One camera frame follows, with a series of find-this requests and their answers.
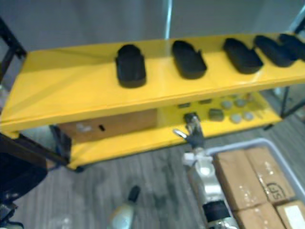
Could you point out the pale blue slanted pole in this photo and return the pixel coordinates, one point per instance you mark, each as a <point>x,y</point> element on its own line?
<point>299,21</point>

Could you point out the brown cardboard box black print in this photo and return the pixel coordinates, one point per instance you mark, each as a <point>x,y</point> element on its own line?
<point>269,171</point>

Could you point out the robot dark foot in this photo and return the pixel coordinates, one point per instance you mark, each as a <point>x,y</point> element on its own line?
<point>134,192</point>

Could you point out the brown cardboard box with slot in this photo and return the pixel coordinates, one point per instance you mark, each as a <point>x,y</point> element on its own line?
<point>124,122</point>

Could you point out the grey plastic bin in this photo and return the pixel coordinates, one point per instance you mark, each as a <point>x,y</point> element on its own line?
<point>281,150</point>

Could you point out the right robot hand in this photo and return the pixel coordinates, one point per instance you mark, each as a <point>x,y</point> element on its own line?
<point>194,130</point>

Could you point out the robot silver leg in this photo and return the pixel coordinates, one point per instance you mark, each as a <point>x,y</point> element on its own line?
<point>122,215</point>

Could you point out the brown cardboard box white label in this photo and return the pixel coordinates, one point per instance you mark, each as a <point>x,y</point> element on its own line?
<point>293,214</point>

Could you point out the grey square block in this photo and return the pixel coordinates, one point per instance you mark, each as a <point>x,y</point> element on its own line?
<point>215,114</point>

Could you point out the brown cardboard box clear tape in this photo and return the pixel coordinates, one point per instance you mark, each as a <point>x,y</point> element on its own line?
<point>257,217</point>

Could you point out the black plastic housing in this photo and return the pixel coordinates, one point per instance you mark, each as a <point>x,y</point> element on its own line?
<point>189,60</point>
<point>241,57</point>
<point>294,45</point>
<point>272,51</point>
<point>130,68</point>

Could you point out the plain brown cardboard box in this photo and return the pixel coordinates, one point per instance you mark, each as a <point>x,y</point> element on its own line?
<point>238,179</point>

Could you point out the black cart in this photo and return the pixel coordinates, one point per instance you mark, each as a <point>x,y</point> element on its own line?
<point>19,176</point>

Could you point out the yellow metal shelf rack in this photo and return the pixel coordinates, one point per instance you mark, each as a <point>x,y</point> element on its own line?
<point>71,83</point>

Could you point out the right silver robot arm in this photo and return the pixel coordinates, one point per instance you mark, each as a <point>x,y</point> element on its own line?
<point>209,181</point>

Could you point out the pale blue upright pole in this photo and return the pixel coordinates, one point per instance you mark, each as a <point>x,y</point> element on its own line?
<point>168,19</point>

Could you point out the grey round disc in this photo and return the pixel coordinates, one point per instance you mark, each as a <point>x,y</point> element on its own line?
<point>248,116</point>
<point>226,105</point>
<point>240,103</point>
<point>236,118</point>

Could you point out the small flat grey block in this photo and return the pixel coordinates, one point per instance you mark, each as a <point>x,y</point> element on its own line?
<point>184,105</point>

